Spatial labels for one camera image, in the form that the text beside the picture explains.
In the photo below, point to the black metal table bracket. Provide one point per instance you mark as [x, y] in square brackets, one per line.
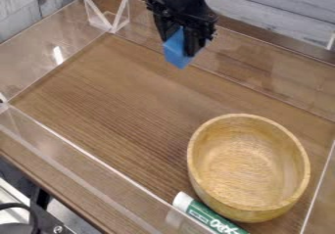
[50, 225]

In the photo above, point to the clear acrylic enclosure wall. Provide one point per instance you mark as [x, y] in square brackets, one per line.
[98, 115]

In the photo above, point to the brown wooden bowl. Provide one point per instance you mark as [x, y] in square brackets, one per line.
[249, 167]

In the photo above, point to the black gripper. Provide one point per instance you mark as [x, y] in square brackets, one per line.
[189, 13]

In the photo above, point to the blue rectangular block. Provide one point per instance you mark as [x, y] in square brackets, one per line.
[174, 50]

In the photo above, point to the green expo marker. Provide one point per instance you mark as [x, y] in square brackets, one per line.
[205, 215]

